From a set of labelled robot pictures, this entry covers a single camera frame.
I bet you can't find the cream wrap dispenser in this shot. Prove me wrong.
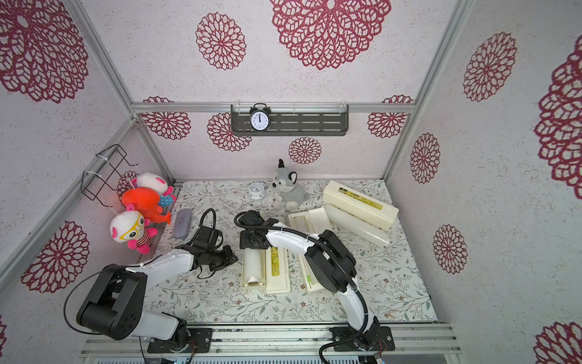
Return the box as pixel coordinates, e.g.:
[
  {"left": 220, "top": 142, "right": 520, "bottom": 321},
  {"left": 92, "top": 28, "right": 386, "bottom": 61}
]
[
  {"left": 241, "top": 247, "right": 291, "bottom": 295},
  {"left": 288, "top": 208, "right": 333, "bottom": 292}
]

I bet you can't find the plastic wrap roll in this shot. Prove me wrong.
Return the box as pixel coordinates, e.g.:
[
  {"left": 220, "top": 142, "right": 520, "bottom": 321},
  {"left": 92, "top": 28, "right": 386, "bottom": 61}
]
[{"left": 242, "top": 249, "right": 265, "bottom": 287}]

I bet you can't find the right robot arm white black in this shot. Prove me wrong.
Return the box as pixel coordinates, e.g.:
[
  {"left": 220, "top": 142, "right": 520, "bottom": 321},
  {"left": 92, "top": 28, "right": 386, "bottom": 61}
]
[{"left": 234, "top": 210, "right": 380, "bottom": 350}]

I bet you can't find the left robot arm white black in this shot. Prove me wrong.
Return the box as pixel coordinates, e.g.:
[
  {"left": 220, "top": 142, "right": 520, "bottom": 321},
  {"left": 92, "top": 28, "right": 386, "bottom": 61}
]
[{"left": 76, "top": 208, "right": 238, "bottom": 352}]

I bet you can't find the back right wrap roll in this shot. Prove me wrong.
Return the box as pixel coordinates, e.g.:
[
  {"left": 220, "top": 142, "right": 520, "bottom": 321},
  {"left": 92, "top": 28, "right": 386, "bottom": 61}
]
[{"left": 324, "top": 204, "right": 391, "bottom": 247}]

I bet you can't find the small white round clock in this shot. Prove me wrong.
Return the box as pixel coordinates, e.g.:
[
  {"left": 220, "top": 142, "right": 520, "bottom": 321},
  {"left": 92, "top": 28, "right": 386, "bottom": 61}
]
[{"left": 248, "top": 182, "right": 266, "bottom": 200}]

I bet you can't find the grey cloth roll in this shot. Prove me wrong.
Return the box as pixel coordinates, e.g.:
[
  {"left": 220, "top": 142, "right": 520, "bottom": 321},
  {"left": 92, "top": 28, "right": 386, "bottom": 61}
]
[{"left": 172, "top": 209, "right": 193, "bottom": 240}]

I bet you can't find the grey husky plush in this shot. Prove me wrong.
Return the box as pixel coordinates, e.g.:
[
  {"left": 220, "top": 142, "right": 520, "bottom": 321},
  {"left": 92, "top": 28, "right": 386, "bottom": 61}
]
[{"left": 271, "top": 159, "right": 309, "bottom": 212}]

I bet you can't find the white pink plush upper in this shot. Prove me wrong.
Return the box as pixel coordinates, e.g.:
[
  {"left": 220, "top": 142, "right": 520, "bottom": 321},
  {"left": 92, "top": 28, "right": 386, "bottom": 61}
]
[{"left": 130, "top": 172, "right": 174, "bottom": 196}]

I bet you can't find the red plush toy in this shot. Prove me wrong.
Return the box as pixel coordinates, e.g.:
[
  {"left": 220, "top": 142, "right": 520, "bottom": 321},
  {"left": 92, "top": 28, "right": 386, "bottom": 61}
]
[{"left": 121, "top": 187, "right": 171, "bottom": 224}]

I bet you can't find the white plush with glasses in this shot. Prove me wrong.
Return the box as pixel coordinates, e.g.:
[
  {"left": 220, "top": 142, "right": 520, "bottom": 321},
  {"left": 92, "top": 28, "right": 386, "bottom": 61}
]
[{"left": 109, "top": 210, "right": 158, "bottom": 255}]

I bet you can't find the back right cream dispenser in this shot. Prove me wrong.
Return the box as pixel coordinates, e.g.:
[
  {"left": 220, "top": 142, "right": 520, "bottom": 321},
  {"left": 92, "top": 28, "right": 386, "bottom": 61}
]
[{"left": 323, "top": 180, "right": 399, "bottom": 230}]

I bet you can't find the black alarm clock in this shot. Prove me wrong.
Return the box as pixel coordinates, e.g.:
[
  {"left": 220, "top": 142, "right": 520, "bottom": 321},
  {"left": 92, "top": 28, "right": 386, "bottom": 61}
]
[{"left": 249, "top": 103, "right": 271, "bottom": 132}]

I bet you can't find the floral table mat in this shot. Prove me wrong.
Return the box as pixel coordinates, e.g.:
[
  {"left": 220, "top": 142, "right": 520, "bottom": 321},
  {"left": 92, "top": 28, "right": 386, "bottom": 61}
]
[{"left": 144, "top": 180, "right": 437, "bottom": 324}]

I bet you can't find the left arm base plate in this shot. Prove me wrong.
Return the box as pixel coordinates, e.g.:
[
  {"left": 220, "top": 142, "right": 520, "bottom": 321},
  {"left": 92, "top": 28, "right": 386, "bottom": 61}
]
[{"left": 146, "top": 327, "right": 214, "bottom": 354}]

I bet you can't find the grey wall shelf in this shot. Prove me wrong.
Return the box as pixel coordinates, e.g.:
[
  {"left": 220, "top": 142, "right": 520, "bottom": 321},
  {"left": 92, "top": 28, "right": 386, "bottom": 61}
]
[{"left": 230, "top": 104, "right": 350, "bottom": 137}]

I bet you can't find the black wire basket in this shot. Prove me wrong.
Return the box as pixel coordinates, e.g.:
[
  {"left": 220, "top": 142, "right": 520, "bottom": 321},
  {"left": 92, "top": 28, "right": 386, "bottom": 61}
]
[{"left": 80, "top": 143, "right": 139, "bottom": 208}]

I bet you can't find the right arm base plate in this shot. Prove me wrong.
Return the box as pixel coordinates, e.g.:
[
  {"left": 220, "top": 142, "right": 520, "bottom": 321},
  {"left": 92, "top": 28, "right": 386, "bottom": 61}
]
[{"left": 329, "top": 324, "right": 396, "bottom": 352}]

